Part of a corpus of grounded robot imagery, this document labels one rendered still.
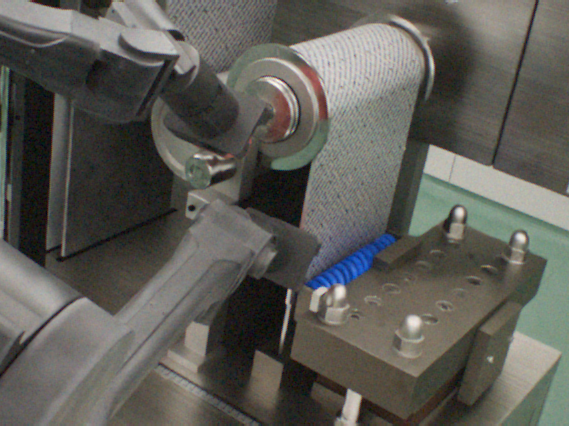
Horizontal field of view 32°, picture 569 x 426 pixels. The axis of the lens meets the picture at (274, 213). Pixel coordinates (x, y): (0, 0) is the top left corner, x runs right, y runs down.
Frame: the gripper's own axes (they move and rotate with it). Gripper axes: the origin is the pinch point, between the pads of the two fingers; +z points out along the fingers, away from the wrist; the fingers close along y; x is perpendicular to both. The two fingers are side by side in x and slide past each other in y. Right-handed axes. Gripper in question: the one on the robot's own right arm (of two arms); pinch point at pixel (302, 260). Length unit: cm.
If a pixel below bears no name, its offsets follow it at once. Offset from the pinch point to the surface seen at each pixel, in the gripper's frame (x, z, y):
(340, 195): 9.2, 1.7, 0.3
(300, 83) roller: 18.1, -13.7, -2.9
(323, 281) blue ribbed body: -1.3, 2.6, 2.6
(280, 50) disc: 20.7, -14.6, -6.5
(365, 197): 10.6, 9.1, 0.3
